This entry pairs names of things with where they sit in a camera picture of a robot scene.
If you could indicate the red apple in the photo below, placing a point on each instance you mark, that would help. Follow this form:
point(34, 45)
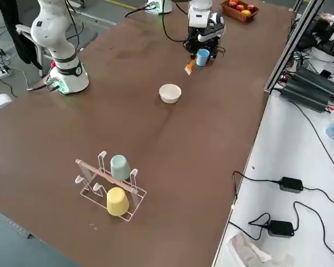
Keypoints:
point(250, 7)
point(240, 7)
point(233, 2)

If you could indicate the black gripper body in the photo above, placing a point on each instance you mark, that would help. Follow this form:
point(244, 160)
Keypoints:
point(215, 44)
point(193, 33)

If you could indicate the yellow cup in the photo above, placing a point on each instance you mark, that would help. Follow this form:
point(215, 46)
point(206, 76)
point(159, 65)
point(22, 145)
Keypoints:
point(117, 201)

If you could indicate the white bowl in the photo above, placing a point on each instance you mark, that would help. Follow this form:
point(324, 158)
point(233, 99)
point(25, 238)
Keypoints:
point(170, 96)

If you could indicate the pale green cup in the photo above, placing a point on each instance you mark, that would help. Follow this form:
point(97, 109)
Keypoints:
point(120, 168)

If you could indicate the brown wicker basket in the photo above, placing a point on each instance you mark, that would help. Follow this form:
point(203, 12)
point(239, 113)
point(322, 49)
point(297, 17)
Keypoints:
point(236, 15)

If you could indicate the black power supply box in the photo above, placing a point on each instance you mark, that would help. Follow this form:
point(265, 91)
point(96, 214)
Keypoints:
point(320, 80)
point(306, 97)

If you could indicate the white box orange label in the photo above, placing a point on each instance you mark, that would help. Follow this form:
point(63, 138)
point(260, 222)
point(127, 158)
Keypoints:
point(0, 103)

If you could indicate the aluminium frame post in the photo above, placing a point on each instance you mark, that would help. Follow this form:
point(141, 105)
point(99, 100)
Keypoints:
point(295, 41)

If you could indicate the black jacket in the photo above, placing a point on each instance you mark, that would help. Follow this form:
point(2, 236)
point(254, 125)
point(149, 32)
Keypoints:
point(22, 47)

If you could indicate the black power brick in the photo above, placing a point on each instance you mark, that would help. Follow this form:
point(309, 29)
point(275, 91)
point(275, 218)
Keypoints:
point(290, 185)
point(281, 228)

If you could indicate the yellow lemon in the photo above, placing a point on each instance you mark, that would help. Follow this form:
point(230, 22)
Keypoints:
point(245, 12)

